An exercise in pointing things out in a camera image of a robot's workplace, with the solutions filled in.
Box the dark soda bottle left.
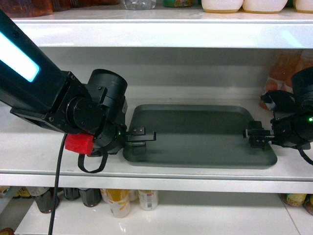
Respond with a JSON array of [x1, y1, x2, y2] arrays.
[[26, 187, 54, 213]]

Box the white jar on top shelf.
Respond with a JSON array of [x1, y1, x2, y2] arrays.
[[201, 0, 244, 14]]

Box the yellow white drink can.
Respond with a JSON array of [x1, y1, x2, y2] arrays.
[[106, 189, 131, 218]]

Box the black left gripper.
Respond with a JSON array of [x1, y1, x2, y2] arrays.
[[91, 97, 157, 155]]

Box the grey silver serving tray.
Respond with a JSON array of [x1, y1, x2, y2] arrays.
[[123, 104, 277, 169]]

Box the dark soda bottle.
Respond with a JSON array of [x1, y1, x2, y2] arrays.
[[78, 188, 102, 207], [26, 187, 54, 213]]

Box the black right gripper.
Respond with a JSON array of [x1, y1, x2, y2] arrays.
[[242, 67, 313, 150]]

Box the dark soda bottle right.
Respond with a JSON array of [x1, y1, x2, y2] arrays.
[[78, 188, 102, 207]]

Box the red block on left wrist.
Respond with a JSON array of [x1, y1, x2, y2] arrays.
[[65, 133, 94, 155]]

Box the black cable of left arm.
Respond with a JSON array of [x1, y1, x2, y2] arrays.
[[48, 133, 69, 235]]

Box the white labelled drink can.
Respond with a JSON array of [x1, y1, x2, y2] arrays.
[[138, 190, 158, 211]]

